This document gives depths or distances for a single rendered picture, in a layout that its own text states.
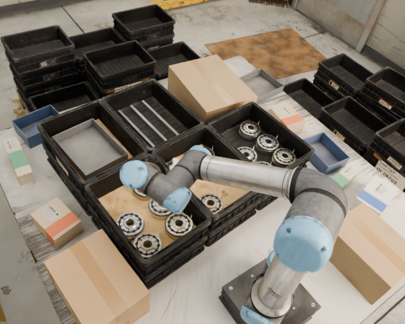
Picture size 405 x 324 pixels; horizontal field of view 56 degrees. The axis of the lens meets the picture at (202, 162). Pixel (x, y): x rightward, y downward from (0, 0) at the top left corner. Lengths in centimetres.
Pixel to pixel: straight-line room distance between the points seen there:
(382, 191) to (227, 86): 89
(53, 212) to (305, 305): 100
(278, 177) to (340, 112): 202
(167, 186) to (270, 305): 43
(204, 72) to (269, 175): 118
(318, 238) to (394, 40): 367
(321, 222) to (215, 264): 81
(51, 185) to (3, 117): 154
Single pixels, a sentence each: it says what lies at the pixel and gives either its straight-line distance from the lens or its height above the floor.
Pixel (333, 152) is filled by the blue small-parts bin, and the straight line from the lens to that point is 209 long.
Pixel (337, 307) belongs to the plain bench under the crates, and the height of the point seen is 70.
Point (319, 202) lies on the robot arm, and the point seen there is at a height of 145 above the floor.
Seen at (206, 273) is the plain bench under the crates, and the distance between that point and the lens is 154.
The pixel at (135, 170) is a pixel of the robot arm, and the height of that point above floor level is 130.
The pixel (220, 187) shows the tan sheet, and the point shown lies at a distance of 161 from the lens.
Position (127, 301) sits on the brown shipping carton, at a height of 86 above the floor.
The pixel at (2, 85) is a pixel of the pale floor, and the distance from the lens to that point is 358.
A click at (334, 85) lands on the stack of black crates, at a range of 315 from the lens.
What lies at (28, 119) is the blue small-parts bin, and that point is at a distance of 207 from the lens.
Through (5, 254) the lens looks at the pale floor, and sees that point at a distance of 251.
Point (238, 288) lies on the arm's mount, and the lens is 143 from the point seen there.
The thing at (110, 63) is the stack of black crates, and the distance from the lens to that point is 282.
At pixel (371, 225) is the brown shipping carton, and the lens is 168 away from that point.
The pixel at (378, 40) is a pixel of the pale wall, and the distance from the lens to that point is 445.
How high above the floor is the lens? 209
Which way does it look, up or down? 48 degrees down
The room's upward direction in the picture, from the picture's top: 9 degrees clockwise
